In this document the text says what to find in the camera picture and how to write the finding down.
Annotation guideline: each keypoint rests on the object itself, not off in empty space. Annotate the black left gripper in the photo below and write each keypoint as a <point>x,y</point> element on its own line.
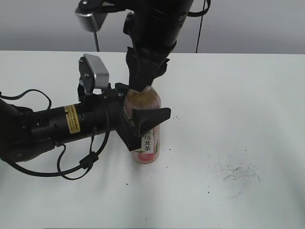
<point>109,115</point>

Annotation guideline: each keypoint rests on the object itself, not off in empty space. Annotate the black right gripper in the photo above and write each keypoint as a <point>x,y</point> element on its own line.
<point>145,65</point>

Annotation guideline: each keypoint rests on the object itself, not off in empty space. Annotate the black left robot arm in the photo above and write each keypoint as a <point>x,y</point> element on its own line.
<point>25,134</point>

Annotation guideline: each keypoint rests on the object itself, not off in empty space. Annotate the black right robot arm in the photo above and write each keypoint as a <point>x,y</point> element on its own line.
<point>153,29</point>

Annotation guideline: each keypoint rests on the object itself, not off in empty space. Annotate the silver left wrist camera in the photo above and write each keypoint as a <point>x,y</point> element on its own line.
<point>93,73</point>

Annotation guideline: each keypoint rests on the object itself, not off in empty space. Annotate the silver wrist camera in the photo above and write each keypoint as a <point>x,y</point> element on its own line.
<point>91,15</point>
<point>93,73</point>

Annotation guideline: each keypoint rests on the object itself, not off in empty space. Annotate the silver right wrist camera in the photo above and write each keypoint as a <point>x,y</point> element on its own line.
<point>91,15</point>

